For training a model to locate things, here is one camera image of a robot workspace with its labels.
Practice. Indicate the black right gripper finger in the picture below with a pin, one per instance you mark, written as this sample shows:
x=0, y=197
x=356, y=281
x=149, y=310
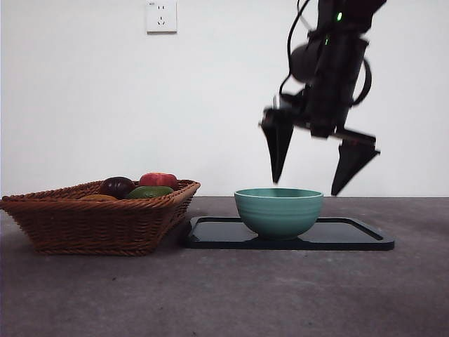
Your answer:
x=354, y=161
x=279, y=140

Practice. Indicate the teal ribbed bowl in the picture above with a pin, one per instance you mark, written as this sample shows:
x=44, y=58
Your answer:
x=279, y=214

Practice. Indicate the brown fuzzy kiwi fruit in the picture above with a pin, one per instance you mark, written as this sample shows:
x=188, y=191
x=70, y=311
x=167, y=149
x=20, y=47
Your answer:
x=98, y=198

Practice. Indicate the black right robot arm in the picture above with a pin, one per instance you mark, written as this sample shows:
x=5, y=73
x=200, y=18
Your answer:
x=336, y=77

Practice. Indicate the dark rectangular tray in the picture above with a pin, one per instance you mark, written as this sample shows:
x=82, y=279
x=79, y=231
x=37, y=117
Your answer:
x=217, y=238

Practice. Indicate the red apple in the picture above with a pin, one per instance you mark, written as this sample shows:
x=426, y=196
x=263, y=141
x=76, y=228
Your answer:
x=158, y=180

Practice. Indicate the green avocado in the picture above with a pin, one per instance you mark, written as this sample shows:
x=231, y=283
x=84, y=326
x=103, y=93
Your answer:
x=149, y=193

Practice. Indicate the dark purple fruit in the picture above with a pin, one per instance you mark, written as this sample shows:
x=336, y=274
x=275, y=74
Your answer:
x=115, y=186

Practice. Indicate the brown wicker basket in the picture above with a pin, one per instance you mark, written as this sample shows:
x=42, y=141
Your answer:
x=91, y=224

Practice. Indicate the white wall socket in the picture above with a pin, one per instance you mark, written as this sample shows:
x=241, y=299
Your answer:
x=161, y=24

